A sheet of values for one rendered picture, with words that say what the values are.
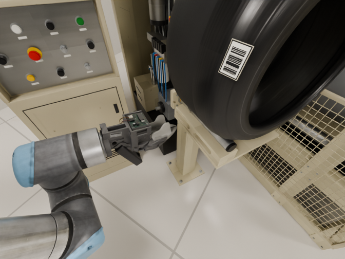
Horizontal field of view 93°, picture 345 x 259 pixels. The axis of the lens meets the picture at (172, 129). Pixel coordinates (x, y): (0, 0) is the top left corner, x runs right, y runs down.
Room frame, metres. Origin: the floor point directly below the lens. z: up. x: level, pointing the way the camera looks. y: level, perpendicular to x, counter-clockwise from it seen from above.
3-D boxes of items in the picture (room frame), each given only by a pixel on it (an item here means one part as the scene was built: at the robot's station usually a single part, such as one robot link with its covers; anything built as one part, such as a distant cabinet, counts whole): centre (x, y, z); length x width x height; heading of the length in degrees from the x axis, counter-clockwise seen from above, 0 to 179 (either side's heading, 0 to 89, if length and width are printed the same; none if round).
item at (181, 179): (0.79, -0.12, 0.01); 0.27 x 0.27 x 0.02; 28
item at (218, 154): (0.51, -0.13, 0.84); 0.36 x 0.09 x 0.06; 28
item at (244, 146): (0.58, -0.26, 0.80); 0.37 x 0.36 x 0.02; 118
